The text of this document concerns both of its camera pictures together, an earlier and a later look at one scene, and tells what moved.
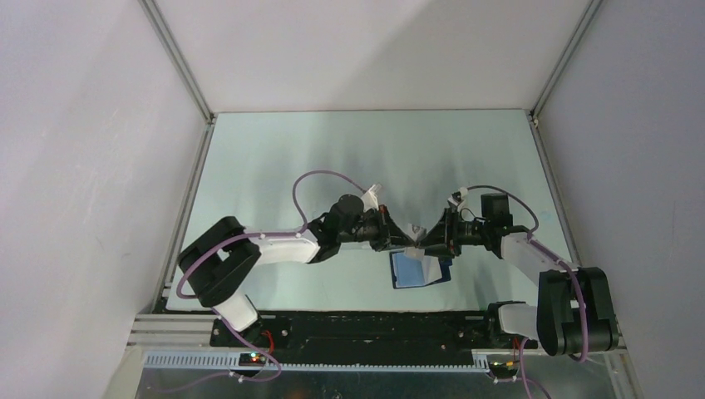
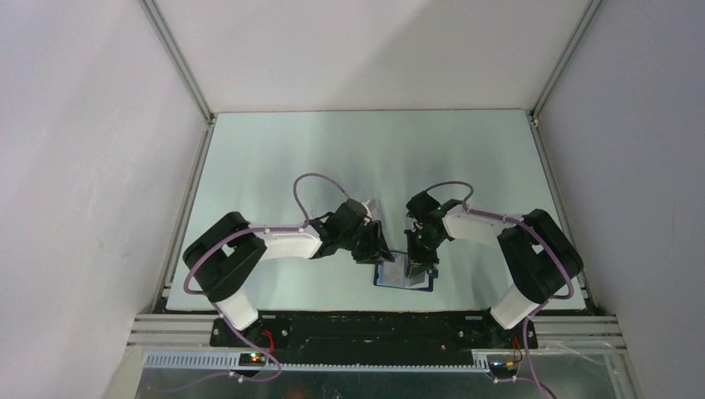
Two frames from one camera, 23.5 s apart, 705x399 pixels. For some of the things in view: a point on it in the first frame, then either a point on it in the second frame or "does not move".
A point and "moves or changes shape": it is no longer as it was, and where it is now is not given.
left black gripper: x=388 y=234 → x=376 y=250
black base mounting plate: x=363 y=337 does not move
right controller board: x=506 y=369 does not move
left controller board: x=252 y=359 does not move
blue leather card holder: x=427 y=270 moves or changes shape
